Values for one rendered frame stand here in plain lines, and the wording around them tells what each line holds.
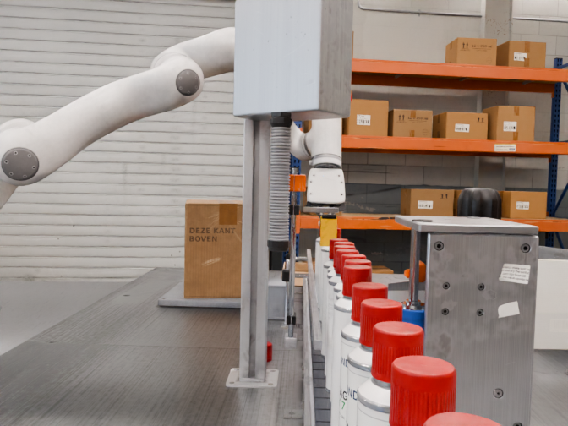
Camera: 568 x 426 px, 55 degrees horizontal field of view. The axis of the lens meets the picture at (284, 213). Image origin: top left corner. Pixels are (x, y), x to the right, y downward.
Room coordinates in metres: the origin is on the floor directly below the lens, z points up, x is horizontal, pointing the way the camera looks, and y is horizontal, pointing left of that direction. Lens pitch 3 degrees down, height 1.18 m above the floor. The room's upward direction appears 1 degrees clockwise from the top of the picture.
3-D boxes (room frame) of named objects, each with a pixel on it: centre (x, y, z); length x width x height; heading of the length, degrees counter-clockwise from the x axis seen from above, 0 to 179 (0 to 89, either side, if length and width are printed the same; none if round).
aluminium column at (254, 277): (0.95, 0.05, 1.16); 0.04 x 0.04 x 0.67; 88
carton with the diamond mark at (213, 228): (1.68, 0.18, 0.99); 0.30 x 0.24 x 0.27; 9
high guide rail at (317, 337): (1.28, -0.07, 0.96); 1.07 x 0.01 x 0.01; 178
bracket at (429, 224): (0.57, -0.18, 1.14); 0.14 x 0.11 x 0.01; 178
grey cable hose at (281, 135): (0.83, 0.01, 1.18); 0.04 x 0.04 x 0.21
